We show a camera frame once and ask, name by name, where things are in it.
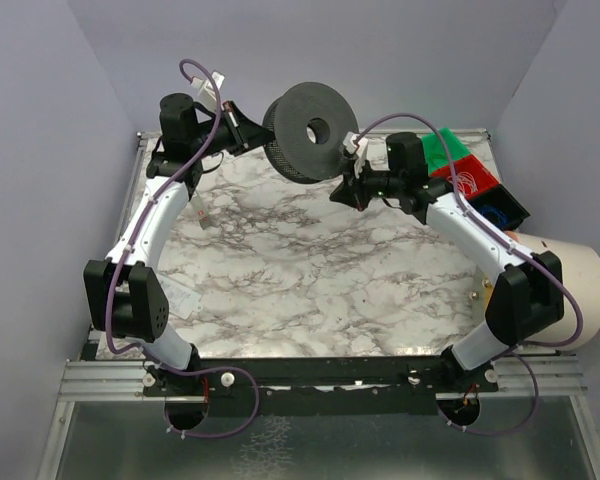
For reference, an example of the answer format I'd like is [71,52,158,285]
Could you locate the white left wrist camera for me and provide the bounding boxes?
[190,70,225,112]

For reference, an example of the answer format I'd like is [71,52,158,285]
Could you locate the large white cylinder bucket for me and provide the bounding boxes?
[506,231,600,351]

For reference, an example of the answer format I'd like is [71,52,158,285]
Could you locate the white wires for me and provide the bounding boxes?
[452,170,484,196]

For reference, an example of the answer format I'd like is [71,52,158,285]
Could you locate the white paper label packet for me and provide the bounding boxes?
[158,275,202,320]

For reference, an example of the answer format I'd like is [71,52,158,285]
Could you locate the blue wires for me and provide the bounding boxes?
[479,204,511,229]

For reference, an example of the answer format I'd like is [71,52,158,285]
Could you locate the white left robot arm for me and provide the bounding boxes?
[83,93,274,372]

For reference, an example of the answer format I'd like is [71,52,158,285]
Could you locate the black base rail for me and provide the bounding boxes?
[143,355,498,418]

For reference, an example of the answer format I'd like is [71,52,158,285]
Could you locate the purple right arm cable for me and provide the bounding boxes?
[344,112,584,437]

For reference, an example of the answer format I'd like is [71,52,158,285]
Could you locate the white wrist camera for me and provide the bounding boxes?
[341,132,368,173]
[190,70,225,112]

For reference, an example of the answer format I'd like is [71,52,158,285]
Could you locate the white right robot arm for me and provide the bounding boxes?
[330,132,564,378]

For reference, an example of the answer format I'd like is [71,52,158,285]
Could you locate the green plastic bin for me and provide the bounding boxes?
[419,127,474,176]

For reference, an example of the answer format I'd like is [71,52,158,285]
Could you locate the red plastic bin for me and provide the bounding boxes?
[454,154,499,199]

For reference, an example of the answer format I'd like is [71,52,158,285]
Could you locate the aluminium frame rail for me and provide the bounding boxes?
[34,132,151,480]

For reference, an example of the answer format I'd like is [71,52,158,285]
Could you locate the black cable spool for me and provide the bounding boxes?
[262,82,359,184]

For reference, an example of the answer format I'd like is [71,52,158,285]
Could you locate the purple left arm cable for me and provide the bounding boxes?
[103,58,261,441]

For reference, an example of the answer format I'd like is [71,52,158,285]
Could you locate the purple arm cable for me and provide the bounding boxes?
[103,58,261,441]
[344,112,584,437]

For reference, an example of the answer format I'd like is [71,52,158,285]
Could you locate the black plastic bin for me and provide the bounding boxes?
[469,184,530,231]

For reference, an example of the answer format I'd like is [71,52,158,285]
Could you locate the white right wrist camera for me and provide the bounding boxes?
[341,132,368,173]

